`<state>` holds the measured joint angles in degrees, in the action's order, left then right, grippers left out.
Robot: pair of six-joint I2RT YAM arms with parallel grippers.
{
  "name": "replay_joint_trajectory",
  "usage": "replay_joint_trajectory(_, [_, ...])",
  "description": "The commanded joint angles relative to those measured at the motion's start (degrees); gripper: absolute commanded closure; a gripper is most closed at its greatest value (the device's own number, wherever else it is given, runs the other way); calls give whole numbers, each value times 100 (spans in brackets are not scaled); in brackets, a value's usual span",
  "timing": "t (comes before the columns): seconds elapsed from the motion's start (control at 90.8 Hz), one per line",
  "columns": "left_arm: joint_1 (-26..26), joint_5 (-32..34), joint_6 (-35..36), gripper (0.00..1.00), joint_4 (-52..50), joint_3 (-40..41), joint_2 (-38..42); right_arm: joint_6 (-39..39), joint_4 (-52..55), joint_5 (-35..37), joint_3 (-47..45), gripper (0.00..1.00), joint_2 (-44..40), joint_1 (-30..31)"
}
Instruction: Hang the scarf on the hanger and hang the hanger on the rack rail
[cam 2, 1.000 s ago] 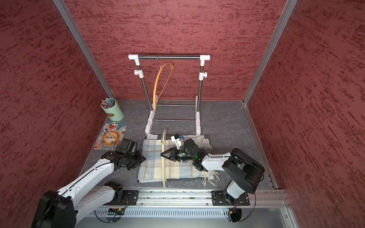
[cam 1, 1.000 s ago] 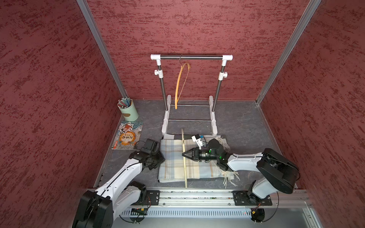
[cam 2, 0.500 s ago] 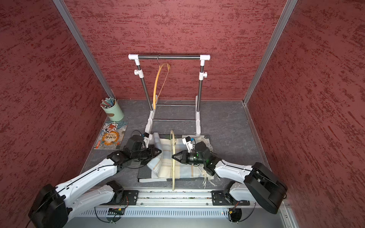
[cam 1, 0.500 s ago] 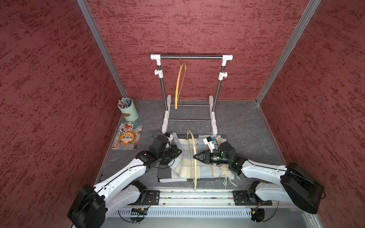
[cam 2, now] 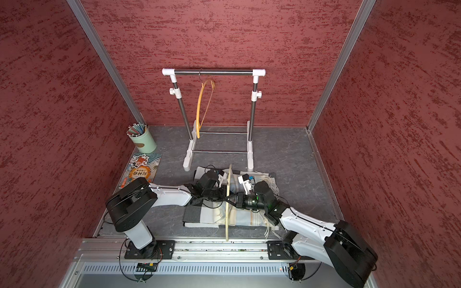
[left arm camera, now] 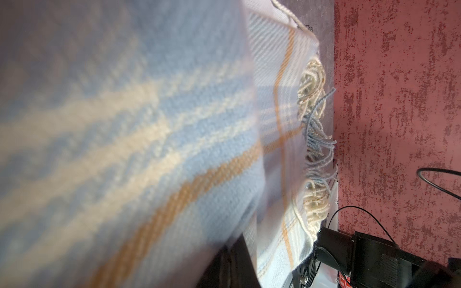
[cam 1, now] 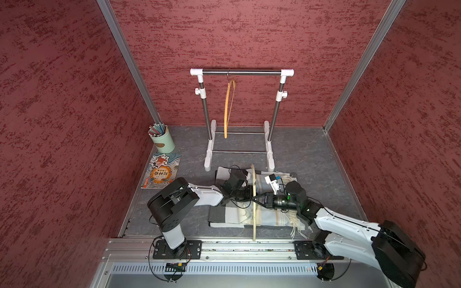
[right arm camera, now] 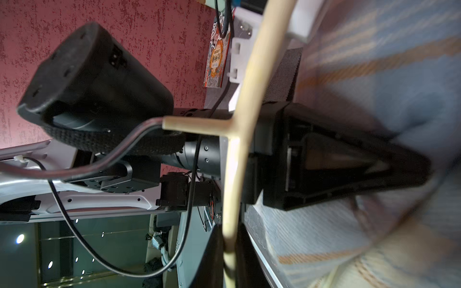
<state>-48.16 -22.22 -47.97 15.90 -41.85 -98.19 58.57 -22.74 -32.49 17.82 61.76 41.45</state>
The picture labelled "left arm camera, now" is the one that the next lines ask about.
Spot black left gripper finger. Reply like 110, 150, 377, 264
196, 235, 261, 288

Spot blue plaid fringed scarf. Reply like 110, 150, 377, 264
1, 1, 334, 288

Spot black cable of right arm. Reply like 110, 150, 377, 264
325, 167, 461, 246

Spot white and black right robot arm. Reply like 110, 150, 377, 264
290, 228, 461, 288

